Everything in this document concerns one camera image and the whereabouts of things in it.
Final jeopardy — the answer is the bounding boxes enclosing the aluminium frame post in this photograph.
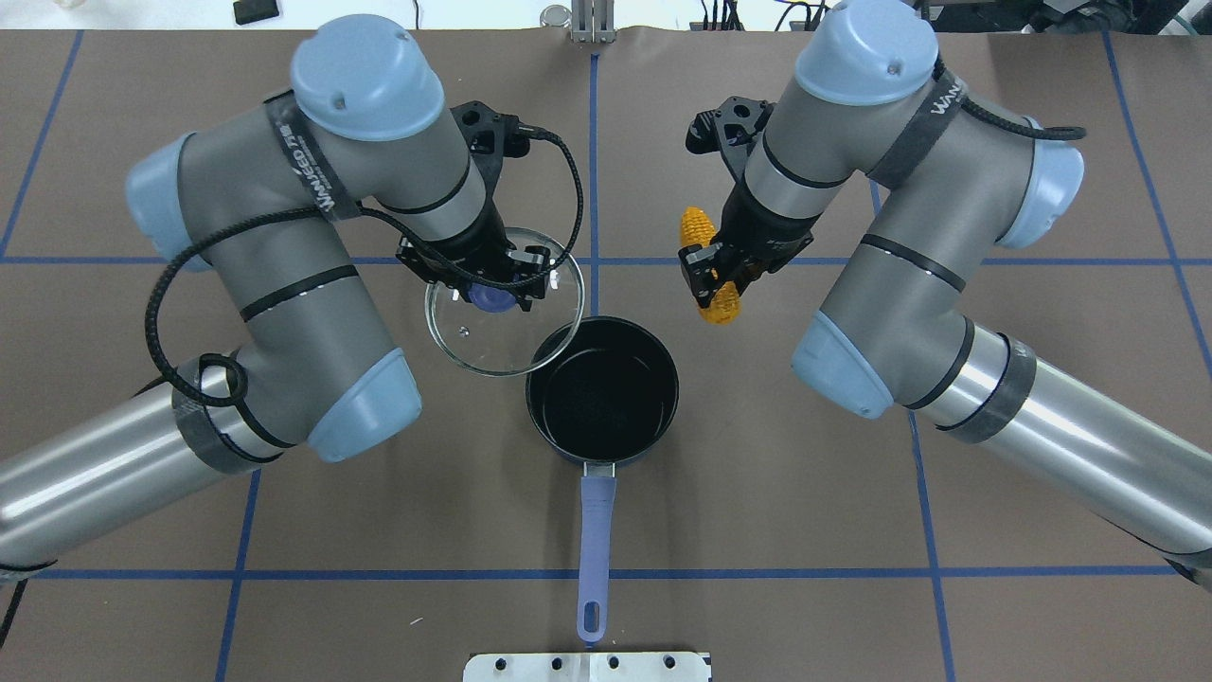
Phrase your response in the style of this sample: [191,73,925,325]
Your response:
[568,0,617,45]

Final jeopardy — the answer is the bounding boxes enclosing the yellow toy corn cob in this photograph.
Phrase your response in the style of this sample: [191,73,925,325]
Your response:
[678,206,741,325]

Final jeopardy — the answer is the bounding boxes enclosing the white camera stand column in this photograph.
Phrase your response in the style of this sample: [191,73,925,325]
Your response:
[462,651,714,681]

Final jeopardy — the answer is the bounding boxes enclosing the glass pot lid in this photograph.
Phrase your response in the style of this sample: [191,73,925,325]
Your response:
[425,227,587,377]

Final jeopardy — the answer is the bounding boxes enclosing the dark blue saucepan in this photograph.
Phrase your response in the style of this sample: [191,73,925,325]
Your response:
[525,315,680,648]

